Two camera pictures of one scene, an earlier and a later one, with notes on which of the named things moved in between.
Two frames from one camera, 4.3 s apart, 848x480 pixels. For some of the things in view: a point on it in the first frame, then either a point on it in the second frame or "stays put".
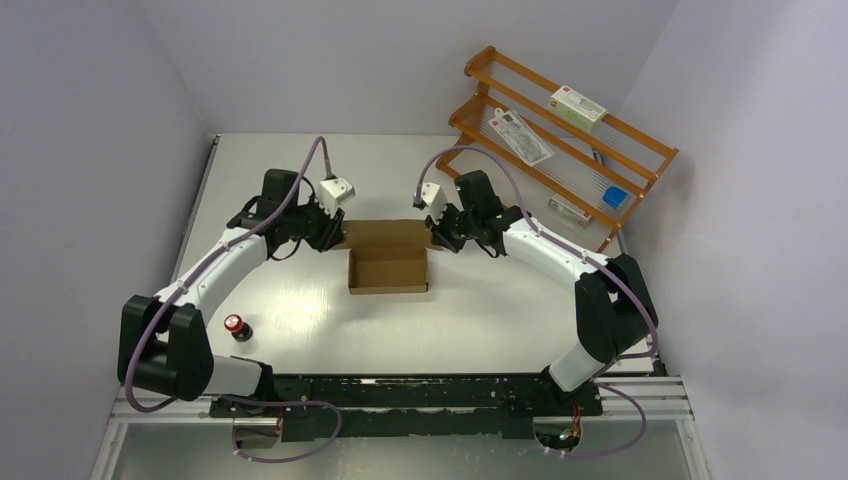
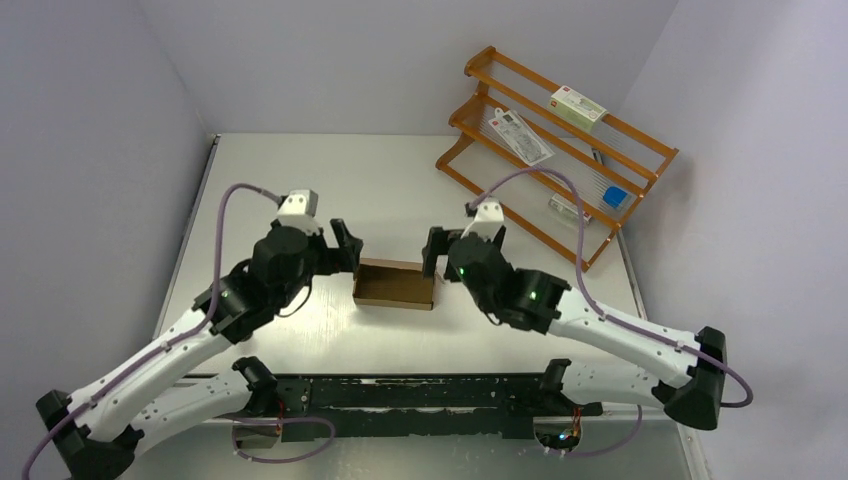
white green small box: (577, 108) stays put
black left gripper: (331, 232) -> (332, 257)
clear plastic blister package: (520, 137) stays put
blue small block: (613, 196) stays put
